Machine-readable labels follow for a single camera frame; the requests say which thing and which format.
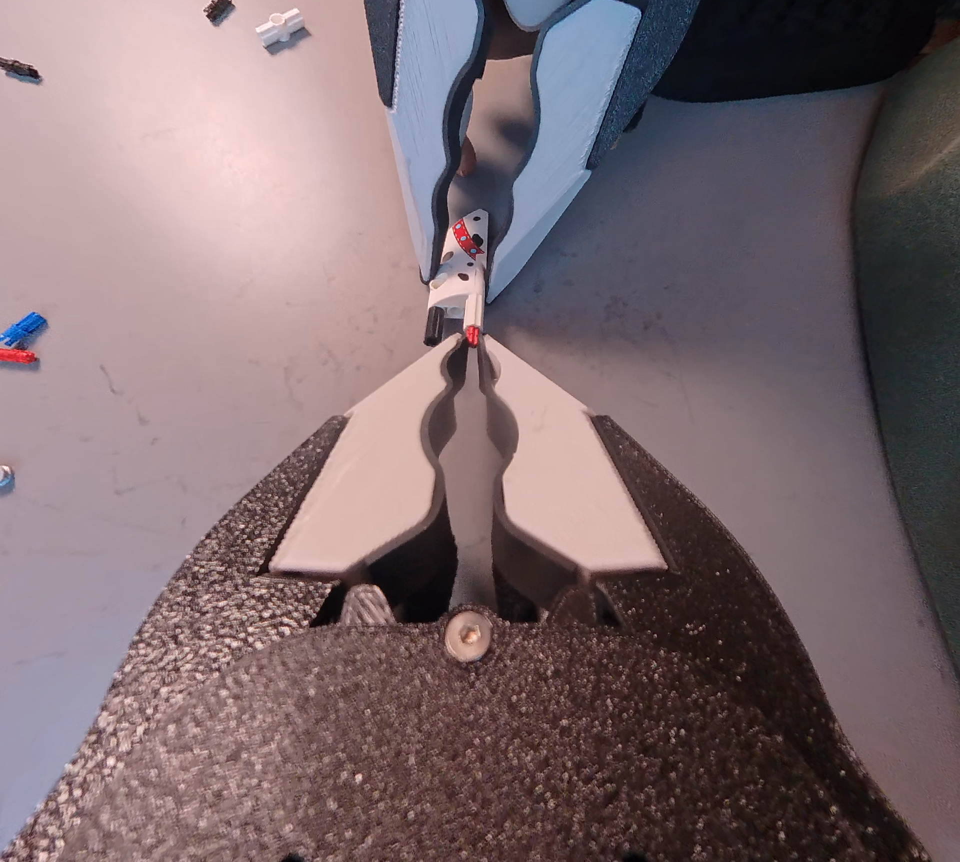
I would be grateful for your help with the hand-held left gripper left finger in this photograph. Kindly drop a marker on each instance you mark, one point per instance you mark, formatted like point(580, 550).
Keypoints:
point(352, 494)

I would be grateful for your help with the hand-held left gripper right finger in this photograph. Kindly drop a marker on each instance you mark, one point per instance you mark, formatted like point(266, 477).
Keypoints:
point(585, 494)

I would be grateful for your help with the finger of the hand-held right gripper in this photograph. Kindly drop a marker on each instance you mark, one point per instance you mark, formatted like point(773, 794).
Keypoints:
point(577, 89)
point(427, 52)

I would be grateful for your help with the short black lego connector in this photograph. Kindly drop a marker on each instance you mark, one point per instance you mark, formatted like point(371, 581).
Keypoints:
point(436, 328)

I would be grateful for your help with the black lego pin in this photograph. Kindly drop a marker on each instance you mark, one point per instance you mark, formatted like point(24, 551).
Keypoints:
point(19, 67)
point(217, 7)

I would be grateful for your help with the white spotted lego panel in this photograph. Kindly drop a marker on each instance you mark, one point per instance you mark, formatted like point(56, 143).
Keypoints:
point(461, 277)

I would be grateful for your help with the light grey lego bush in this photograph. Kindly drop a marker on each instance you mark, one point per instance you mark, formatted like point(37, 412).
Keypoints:
point(6, 476)

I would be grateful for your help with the blue lego pin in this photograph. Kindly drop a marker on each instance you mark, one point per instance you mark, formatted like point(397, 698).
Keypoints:
point(22, 329)

